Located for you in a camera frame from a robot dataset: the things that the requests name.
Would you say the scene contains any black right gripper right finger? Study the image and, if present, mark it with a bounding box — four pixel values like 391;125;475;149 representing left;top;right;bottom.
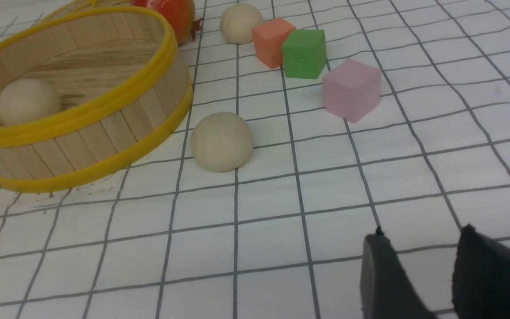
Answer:
452;225;510;319

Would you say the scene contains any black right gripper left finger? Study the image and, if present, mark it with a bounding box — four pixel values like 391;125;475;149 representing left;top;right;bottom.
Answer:
360;227;437;319

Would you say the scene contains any cream bun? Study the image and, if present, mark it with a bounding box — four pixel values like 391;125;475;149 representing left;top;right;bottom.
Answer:
0;78;62;126
190;112;254;172
219;3;264;45

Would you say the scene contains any bamboo steamer tray yellow rim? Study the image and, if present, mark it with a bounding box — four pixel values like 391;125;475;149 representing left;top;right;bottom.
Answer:
0;5;193;193

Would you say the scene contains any pink cube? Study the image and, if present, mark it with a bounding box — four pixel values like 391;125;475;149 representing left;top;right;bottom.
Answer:
322;58;382;123

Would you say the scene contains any green cube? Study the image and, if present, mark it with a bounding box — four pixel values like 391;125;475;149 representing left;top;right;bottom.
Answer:
282;30;327;79

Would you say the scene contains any orange cube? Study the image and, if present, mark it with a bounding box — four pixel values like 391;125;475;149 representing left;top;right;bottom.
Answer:
251;18;296;69

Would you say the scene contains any red tomato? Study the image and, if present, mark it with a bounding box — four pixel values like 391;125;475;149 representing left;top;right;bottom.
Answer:
130;0;204;47

